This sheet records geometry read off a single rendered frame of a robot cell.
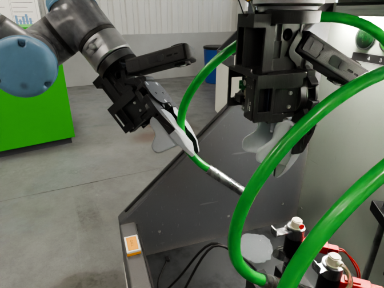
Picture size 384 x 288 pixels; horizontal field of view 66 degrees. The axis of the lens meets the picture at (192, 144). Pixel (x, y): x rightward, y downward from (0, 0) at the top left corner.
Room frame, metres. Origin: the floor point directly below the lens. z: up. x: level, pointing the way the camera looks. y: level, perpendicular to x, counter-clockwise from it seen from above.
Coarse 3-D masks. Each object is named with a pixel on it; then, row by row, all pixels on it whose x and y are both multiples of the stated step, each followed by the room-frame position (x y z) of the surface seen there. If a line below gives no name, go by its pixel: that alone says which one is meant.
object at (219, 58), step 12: (324, 12) 0.45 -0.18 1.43; (336, 12) 0.45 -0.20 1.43; (348, 24) 0.45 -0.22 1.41; (360, 24) 0.44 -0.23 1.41; (372, 24) 0.44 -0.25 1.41; (372, 36) 0.45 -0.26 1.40; (228, 48) 0.46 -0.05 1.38; (216, 60) 0.46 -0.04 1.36; (204, 72) 0.46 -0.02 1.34; (192, 84) 0.46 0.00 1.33; (192, 96) 0.46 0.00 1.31; (180, 108) 0.46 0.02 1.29; (180, 120) 0.46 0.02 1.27; (204, 168) 0.46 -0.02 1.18
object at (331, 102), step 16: (352, 80) 0.29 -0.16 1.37; (368, 80) 0.29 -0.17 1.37; (336, 96) 0.28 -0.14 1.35; (352, 96) 0.28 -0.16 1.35; (320, 112) 0.27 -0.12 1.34; (304, 128) 0.27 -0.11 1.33; (288, 144) 0.26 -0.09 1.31; (272, 160) 0.26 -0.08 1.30; (256, 176) 0.25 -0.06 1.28; (256, 192) 0.25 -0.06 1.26; (240, 208) 0.25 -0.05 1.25; (240, 224) 0.24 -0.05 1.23; (240, 240) 0.25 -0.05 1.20; (240, 256) 0.25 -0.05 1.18; (240, 272) 0.25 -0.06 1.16; (256, 272) 0.26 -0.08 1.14
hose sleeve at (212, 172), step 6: (210, 168) 0.46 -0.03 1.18; (216, 168) 0.46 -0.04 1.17; (210, 174) 0.45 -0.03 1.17; (216, 174) 0.45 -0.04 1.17; (222, 174) 0.46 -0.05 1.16; (222, 180) 0.45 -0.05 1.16; (228, 180) 0.45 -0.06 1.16; (228, 186) 0.45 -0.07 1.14; (234, 186) 0.45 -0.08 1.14; (240, 186) 0.45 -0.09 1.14; (234, 192) 0.45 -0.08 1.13; (240, 192) 0.45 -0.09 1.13
